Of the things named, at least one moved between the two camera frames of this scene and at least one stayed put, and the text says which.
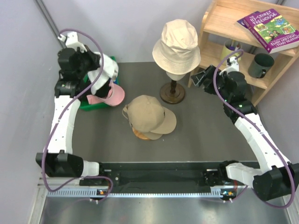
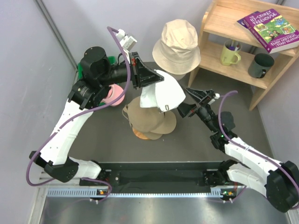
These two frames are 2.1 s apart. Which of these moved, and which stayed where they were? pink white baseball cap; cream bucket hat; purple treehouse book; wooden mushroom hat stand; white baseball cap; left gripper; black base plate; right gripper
Moved: right gripper; white baseball cap; left gripper
Stayed: pink white baseball cap; black base plate; purple treehouse book; cream bucket hat; wooden mushroom hat stand
